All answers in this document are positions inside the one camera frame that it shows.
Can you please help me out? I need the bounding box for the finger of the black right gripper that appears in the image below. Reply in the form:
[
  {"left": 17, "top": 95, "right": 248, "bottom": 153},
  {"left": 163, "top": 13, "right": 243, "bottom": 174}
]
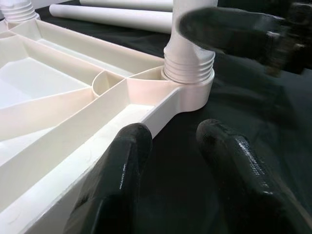
[{"left": 179, "top": 6, "right": 286, "bottom": 66}]

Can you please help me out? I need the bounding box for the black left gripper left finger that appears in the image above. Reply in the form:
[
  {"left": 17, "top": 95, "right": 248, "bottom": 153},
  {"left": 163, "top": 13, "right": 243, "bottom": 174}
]
[{"left": 64, "top": 122, "right": 154, "bottom": 234}]

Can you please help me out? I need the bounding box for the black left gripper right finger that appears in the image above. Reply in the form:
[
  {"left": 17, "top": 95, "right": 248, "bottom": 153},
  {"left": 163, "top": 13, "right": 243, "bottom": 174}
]
[{"left": 196, "top": 118, "right": 312, "bottom": 234}]

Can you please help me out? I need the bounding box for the white plastic table leg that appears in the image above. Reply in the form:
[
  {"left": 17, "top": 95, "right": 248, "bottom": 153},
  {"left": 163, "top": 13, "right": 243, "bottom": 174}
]
[
  {"left": 0, "top": 0, "right": 37, "bottom": 24},
  {"left": 48, "top": 3, "right": 174, "bottom": 34},
  {"left": 80, "top": 0, "right": 174, "bottom": 12},
  {"left": 162, "top": 0, "right": 219, "bottom": 84}
]

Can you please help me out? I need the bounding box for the white plastic table top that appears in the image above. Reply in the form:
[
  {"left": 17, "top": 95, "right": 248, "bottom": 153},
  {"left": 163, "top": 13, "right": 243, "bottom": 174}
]
[{"left": 0, "top": 18, "right": 215, "bottom": 234}]

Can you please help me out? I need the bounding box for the black table cloth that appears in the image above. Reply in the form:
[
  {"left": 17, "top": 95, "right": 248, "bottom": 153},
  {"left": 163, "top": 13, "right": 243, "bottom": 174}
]
[{"left": 34, "top": 0, "right": 312, "bottom": 234}]

